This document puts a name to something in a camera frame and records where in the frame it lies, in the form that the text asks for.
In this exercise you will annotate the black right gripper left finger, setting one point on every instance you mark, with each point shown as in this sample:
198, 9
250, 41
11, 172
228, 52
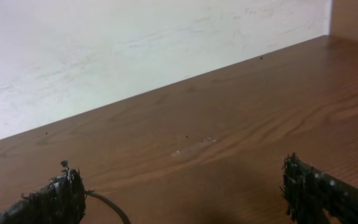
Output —
62, 201

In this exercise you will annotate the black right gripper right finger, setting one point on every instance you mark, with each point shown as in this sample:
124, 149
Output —
313, 195

